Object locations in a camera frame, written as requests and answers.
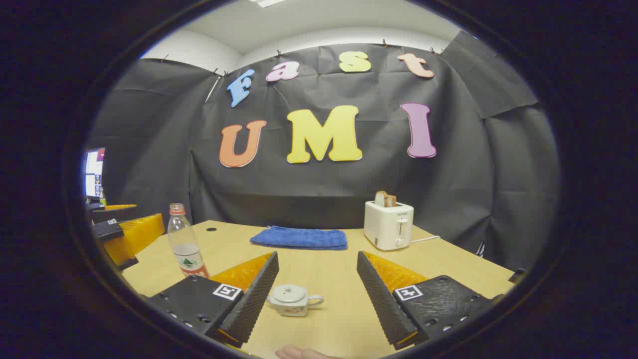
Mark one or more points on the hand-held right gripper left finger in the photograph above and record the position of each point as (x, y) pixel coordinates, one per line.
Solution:
(254, 299)

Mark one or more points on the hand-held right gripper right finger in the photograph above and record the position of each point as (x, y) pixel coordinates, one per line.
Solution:
(381, 304)

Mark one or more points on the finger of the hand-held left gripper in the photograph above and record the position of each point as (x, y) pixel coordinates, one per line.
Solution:
(114, 214)
(107, 230)

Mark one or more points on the white ceramic teacup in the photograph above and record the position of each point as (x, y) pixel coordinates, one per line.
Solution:
(294, 310)

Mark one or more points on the clear plastic water bottle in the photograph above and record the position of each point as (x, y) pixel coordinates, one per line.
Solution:
(185, 239)

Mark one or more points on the green bottle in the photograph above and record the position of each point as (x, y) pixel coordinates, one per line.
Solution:
(102, 198)

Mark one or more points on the computer monitor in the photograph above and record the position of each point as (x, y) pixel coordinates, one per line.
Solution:
(93, 172)

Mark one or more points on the folded blue towel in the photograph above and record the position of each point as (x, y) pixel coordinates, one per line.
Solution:
(299, 238)

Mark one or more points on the white toaster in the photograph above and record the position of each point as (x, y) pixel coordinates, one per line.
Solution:
(386, 227)

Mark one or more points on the toasted bread slice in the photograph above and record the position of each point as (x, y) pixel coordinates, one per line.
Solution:
(381, 199)

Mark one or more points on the black backdrop cloth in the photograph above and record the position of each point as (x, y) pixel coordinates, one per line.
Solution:
(309, 189)

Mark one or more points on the black table clamp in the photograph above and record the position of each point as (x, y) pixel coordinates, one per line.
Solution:
(518, 275)

